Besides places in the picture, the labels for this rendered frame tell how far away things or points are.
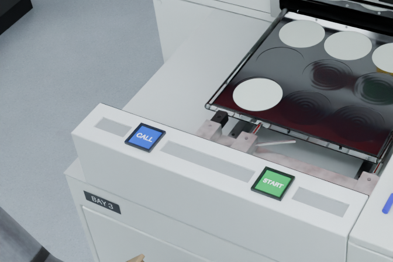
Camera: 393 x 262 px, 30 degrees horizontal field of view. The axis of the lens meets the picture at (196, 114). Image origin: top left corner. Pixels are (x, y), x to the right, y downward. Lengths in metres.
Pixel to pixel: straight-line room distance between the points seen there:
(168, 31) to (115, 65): 1.08
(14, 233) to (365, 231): 0.53
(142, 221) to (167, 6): 0.71
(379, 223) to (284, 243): 0.17
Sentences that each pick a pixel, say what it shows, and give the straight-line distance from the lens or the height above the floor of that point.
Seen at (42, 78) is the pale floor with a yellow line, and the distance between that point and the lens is 3.14.
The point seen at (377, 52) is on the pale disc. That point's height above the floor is 0.90.
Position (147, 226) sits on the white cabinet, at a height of 0.76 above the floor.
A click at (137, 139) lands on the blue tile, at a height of 0.96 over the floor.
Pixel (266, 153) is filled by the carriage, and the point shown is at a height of 0.88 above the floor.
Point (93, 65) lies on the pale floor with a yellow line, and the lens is 3.13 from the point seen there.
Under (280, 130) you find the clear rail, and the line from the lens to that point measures 1.41.
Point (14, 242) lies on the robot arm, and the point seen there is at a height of 1.15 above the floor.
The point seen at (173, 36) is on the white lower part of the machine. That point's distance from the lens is 2.03.
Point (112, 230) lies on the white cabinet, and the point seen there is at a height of 0.69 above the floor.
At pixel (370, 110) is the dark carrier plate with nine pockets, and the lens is 1.46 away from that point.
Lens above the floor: 1.89
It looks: 42 degrees down
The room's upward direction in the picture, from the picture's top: 8 degrees counter-clockwise
